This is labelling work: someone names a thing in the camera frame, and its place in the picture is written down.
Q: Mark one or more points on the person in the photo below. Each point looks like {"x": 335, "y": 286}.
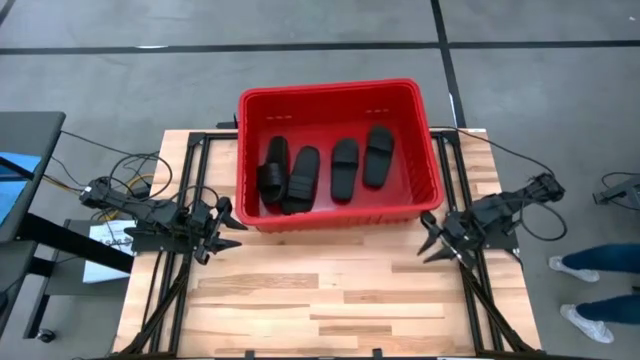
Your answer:
{"x": 610, "y": 257}

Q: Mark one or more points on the white paper sheet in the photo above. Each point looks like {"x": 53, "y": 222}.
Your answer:
{"x": 102, "y": 272}

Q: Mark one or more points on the person's white shoe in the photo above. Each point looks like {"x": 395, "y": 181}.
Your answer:
{"x": 572, "y": 270}
{"x": 587, "y": 325}

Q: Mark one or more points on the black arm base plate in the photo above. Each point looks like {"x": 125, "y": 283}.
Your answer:
{"x": 500, "y": 242}
{"x": 145, "y": 245}

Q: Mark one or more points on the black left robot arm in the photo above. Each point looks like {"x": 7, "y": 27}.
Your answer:
{"x": 150, "y": 217}

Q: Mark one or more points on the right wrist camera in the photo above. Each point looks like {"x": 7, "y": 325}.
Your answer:
{"x": 456, "y": 225}

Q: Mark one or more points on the small black bracket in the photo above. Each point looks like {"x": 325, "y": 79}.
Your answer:
{"x": 377, "y": 355}
{"x": 249, "y": 355}

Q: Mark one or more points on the red plastic bin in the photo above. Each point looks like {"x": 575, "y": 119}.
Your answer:
{"x": 325, "y": 125}

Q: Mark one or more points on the dark grey desk top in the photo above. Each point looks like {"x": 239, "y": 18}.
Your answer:
{"x": 30, "y": 132}

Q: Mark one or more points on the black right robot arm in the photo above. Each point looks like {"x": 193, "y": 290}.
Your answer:
{"x": 505, "y": 205}

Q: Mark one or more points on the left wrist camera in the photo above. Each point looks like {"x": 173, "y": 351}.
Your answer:
{"x": 200, "y": 215}

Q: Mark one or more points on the black caster wheel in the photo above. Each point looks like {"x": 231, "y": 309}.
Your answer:
{"x": 46, "y": 336}

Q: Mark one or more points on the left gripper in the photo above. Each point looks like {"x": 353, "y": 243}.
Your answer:
{"x": 202, "y": 245}

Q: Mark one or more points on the black desk frame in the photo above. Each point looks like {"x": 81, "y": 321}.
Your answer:
{"x": 75, "y": 242}

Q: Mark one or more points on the black table clamp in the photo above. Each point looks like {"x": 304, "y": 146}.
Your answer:
{"x": 227, "y": 124}

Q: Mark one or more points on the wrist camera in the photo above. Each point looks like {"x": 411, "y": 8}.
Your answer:
{"x": 200, "y": 215}
{"x": 456, "y": 225}

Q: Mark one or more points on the grey desk base plate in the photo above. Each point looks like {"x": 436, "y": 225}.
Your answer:
{"x": 65, "y": 280}

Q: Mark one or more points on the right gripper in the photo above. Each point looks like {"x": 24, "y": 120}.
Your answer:
{"x": 467, "y": 250}

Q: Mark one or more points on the black slide sandal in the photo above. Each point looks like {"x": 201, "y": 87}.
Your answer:
{"x": 377, "y": 170}
{"x": 345, "y": 185}
{"x": 306, "y": 165}
{"x": 277, "y": 150}

